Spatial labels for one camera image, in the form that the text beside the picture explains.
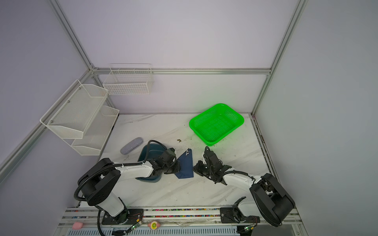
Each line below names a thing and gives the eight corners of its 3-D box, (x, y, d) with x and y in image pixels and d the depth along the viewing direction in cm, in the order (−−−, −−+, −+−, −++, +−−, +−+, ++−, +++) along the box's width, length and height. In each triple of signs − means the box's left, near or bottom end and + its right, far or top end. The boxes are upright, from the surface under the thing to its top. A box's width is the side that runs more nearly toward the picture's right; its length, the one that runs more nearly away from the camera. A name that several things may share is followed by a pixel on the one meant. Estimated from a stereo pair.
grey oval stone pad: (120, 153, 100) (118, 150, 97) (140, 138, 108) (139, 135, 105) (124, 156, 98) (122, 154, 95) (144, 141, 106) (142, 138, 103)
